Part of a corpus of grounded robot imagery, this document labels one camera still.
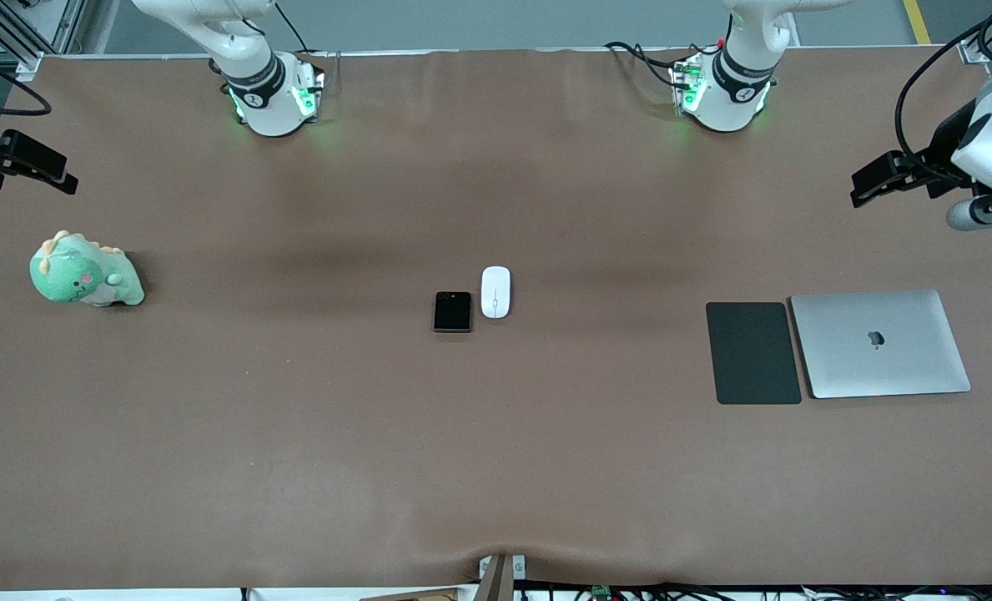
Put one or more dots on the aluminium frame post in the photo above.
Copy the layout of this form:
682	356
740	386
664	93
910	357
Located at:
37	33

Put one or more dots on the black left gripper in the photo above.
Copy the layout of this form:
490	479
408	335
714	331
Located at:
947	138

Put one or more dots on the silver closed laptop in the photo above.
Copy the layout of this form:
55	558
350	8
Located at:
879	344

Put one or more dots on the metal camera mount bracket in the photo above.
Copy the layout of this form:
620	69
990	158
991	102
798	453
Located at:
500	578

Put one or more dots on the green dinosaur plush toy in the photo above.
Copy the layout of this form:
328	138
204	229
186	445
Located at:
78	271

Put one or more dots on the white computer mouse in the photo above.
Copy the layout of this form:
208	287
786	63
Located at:
496	292

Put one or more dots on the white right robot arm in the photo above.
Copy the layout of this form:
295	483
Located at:
254	83

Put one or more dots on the black mouse pad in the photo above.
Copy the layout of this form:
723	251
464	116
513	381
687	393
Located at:
752	353

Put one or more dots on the black phone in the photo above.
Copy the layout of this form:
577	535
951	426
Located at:
452	312

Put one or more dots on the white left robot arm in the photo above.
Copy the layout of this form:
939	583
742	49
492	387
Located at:
733	92

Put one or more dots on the brown table cover mat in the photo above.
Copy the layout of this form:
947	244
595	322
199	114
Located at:
496	467

